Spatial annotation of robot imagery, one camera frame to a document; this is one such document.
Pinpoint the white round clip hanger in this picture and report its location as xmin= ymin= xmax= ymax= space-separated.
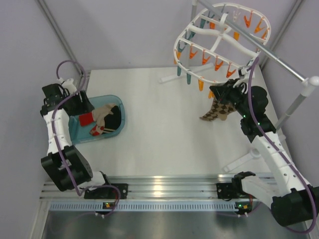
xmin=173 ymin=2 xmax=272 ymax=86

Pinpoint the beige red patterned sock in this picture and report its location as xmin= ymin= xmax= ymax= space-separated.
xmin=90 ymin=124 xmax=105 ymax=136

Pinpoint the black sock in basket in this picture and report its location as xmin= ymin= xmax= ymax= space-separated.
xmin=102 ymin=106 xmax=122 ymax=134

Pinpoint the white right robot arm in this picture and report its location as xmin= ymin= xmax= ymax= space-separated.
xmin=210 ymin=80 xmax=319 ymax=227

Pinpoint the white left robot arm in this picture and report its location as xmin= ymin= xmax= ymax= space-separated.
xmin=40 ymin=83 xmax=113 ymax=198

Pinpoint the beige sock with red cuff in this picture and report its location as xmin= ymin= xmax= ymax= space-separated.
xmin=79 ymin=104 xmax=116 ymax=126

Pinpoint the brown argyle sock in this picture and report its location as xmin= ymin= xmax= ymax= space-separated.
xmin=200 ymin=98 xmax=236 ymax=121

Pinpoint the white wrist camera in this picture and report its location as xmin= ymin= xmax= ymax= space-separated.
xmin=238 ymin=66 xmax=251 ymax=79
xmin=58 ymin=78 xmax=77 ymax=95

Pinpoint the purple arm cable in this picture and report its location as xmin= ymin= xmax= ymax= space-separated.
xmin=51 ymin=60 xmax=122 ymax=212
xmin=246 ymin=56 xmax=315 ymax=234

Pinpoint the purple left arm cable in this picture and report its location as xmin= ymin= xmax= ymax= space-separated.
xmin=51 ymin=60 xmax=122 ymax=212

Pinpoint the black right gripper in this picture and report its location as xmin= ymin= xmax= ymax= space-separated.
xmin=211 ymin=78 xmax=251 ymax=118

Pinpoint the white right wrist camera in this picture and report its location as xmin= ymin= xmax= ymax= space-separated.
xmin=238 ymin=66 xmax=251 ymax=79

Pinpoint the metal drying rack stand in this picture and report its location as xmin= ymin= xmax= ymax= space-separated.
xmin=157 ymin=0 xmax=319 ymax=172

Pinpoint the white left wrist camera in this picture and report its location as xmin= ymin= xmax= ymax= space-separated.
xmin=58 ymin=78 xmax=77 ymax=95

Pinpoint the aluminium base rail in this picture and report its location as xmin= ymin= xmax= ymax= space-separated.
xmin=40 ymin=174 xmax=259 ymax=215

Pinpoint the teal plastic basket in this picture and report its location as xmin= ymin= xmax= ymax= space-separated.
xmin=69 ymin=95 xmax=126 ymax=145

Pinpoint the orange clip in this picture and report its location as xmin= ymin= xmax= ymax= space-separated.
xmin=208 ymin=90 xmax=215 ymax=99
xmin=198 ymin=79 xmax=204 ymax=92

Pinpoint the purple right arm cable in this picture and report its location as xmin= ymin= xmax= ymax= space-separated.
xmin=246 ymin=56 xmax=315 ymax=234

